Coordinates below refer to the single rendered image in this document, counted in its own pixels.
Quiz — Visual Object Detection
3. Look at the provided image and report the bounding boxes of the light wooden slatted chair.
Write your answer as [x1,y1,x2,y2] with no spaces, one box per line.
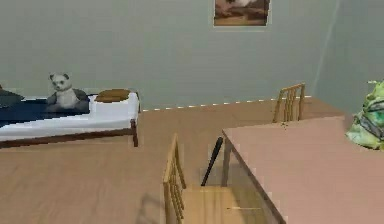
[161,133,271,224]
[271,82,306,124]

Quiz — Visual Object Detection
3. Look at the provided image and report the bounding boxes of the black baseball bat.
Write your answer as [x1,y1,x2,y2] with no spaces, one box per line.
[200,135,224,188]

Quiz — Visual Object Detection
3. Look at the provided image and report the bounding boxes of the brown pillow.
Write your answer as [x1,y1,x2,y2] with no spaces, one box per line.
[94,88,132,104]

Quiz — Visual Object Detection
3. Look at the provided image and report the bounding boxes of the grey white teddy bear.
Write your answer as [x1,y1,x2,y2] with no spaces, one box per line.
[45,72,90,113]

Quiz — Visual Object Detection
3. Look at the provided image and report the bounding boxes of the pink wooden table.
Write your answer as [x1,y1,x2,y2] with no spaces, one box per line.
[220,115,384,224]

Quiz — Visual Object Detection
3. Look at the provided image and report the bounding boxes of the dark blue blanket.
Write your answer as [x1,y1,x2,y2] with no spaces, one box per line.
[0,94,98,129]

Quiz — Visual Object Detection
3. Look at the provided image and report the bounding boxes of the green patterned backpack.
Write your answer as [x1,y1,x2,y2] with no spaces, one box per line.
[345,79,384,151]

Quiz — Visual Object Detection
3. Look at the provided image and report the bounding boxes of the dark grey pillow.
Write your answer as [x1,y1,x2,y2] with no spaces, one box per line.
[0,84,26,109]

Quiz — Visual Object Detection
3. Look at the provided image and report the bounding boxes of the white bed with wooden frame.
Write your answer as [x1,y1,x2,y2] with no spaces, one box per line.
[0,89,141,150]

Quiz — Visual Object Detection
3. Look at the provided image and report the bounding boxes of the brown framed wall picture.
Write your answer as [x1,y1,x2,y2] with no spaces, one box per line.
[213,0,272,28]

